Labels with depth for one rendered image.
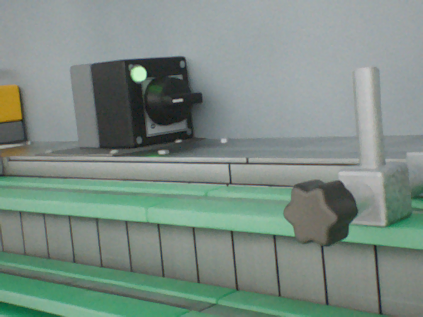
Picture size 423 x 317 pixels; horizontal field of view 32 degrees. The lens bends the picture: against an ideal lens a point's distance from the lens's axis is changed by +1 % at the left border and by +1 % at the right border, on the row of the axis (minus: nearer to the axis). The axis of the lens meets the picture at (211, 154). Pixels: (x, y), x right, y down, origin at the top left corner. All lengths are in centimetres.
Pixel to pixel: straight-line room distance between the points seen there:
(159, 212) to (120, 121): 23
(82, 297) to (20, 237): 20
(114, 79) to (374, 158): 36
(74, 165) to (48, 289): 12
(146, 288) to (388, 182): 26
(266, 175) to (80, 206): 13
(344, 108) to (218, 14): 16
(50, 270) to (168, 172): 15
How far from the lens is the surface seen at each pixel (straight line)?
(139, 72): 65
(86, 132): 70
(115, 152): 63
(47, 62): 89
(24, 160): 72
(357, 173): 35
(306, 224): 32
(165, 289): 55
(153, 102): 66
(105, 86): 67
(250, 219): 40
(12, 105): 92
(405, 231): 35
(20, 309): 63
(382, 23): 59
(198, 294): 53
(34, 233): 72
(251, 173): 51
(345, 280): 48
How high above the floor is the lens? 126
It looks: 47 degrees down
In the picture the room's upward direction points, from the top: 102 degrees counter-clockwise
